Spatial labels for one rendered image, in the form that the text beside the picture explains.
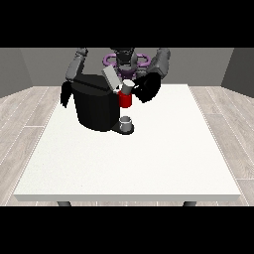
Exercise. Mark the small grey cup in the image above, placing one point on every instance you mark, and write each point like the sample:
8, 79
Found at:
125, 123

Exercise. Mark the dark table leg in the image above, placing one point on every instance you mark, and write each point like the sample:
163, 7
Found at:
64, 203
190, 203

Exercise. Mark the pale grey machine lid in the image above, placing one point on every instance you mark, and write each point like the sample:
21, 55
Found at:
111, 76

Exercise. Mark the black coffee machine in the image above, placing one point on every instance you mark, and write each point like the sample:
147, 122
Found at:
96, 102

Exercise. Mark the small grey coffee pod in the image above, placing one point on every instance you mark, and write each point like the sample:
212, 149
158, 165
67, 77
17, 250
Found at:
127, 86

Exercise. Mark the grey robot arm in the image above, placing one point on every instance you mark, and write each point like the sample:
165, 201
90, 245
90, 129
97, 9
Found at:
160, 63
74, 66

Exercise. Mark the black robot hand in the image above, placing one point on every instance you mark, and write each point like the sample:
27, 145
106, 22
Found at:
148, 86
65, 92

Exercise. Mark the red pod holder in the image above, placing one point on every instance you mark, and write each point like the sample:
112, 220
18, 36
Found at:
125, 99

